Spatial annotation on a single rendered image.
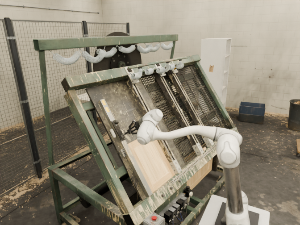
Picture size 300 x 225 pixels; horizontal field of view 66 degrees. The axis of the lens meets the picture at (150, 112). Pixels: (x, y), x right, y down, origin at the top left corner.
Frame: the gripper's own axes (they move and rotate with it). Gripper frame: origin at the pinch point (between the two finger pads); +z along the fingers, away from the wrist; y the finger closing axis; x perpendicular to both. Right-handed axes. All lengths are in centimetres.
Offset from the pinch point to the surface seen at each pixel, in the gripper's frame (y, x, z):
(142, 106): -19.1, 40.5, 10.9
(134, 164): 26.6, -0.4, 12.5
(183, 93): -15, 113, 9
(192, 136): 35, 88, 9
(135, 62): -84, 102, 44
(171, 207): 76, 13, 10
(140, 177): 39.8, -0.7, 12.5
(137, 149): 17.0, 12.7, 14.9
